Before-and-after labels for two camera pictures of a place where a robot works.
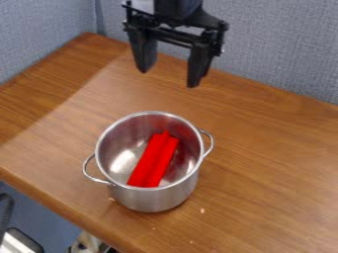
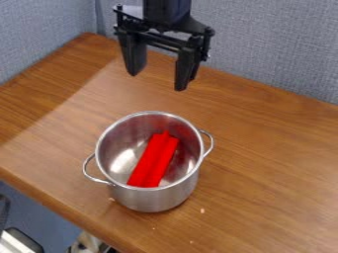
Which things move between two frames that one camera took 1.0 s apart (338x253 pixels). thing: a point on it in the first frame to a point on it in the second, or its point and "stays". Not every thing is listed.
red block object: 157,148 stays
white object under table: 85,244 stays
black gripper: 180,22 to 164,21
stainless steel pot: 121,148 stays
